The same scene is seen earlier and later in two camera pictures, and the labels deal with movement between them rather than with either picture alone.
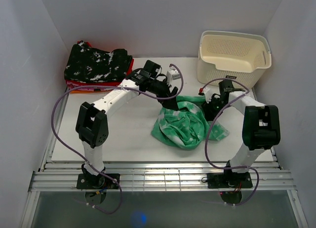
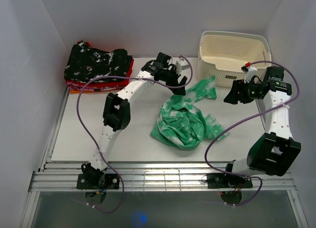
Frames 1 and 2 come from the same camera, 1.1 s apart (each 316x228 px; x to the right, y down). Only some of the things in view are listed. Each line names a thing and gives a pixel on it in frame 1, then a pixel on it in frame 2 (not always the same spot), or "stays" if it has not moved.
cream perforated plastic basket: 242,57 stays
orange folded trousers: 88,92 stays
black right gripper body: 213,108 → 251,92
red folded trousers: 101,83 stays
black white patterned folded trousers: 84,63 stays
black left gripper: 169,103 → 175,82
